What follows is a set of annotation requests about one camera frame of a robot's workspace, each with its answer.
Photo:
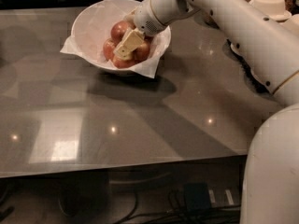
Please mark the white bowl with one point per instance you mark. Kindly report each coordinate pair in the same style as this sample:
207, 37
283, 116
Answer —
90, 28

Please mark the blue power adapter box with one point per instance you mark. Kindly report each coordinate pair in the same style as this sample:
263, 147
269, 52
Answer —
196, 196

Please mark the white paper liner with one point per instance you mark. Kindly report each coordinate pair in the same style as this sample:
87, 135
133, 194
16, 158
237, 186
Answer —
149, 66

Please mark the red apple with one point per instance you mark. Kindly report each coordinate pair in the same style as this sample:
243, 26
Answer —
142, 52
119, 29
108, 49

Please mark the front yellow-red apple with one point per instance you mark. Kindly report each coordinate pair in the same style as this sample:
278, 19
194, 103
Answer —
121, 64

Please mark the white foam container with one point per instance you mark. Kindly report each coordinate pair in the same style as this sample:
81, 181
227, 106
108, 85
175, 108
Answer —
274, 9

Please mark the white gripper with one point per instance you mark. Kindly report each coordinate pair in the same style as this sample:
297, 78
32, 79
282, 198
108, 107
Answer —
146, 19

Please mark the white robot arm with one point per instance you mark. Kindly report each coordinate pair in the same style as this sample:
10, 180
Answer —
271, 184

